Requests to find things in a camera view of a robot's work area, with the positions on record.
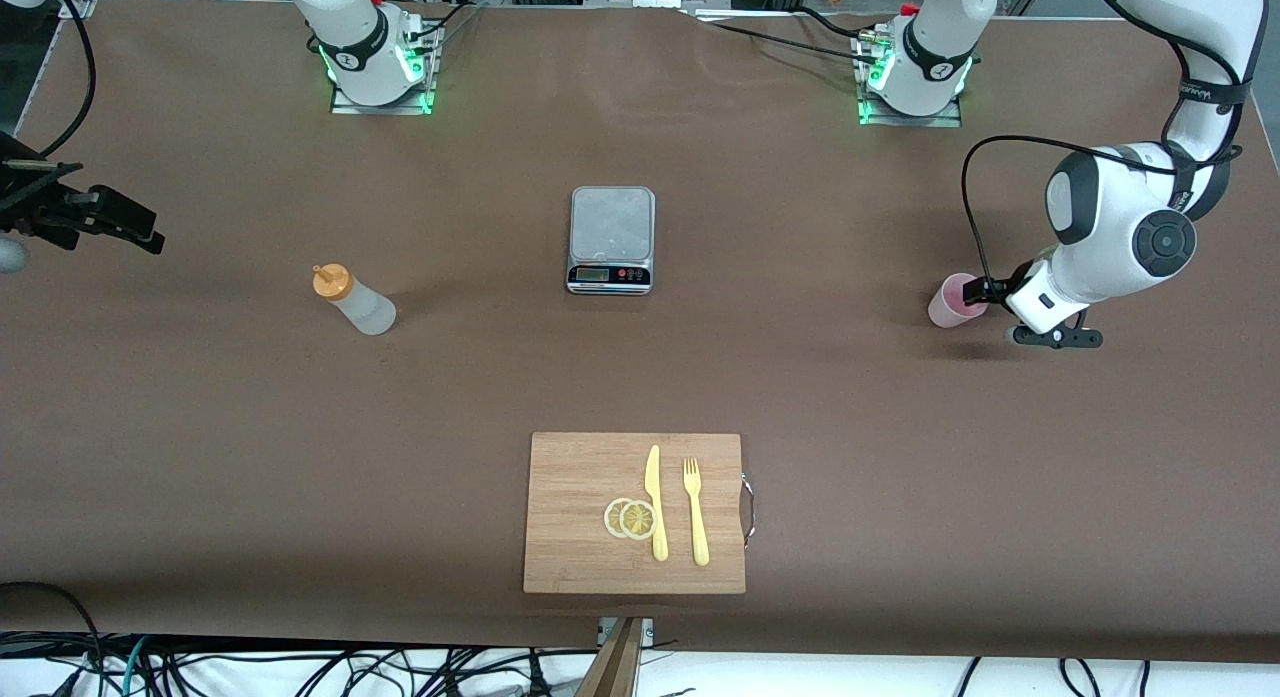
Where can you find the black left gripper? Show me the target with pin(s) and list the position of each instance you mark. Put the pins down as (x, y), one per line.
(1015, 276)

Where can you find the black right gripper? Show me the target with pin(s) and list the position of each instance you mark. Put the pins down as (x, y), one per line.
(40, 207)

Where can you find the pink plastic cup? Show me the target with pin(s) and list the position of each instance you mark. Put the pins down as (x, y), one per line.
(945, 309)

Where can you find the clear sauce bottle orange cap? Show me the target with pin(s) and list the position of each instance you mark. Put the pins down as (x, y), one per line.
(365, 307)

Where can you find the yellow plastic fork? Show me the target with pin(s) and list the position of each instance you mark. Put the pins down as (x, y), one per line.
(697, 522)

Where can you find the yellow plastic knife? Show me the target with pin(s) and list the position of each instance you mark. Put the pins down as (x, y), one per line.
(653, 477)

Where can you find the silver digital kitchen scale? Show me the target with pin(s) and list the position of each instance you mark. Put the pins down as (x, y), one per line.
(610, 227)

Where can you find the lemon slice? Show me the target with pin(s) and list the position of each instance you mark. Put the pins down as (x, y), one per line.
(610, 518)
(637, 520)

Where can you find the wooden cutting board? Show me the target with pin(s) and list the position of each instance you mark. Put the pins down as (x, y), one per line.
(580, 537)

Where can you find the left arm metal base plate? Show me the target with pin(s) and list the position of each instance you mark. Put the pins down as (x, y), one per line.
(910, 120)

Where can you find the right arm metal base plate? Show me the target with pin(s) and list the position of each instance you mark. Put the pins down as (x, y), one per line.
(380, 108)

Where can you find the metal table bracket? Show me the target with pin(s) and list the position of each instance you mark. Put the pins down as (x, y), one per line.
(646, 632)

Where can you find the wooden post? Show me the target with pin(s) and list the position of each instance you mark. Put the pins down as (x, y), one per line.
(615, 667)

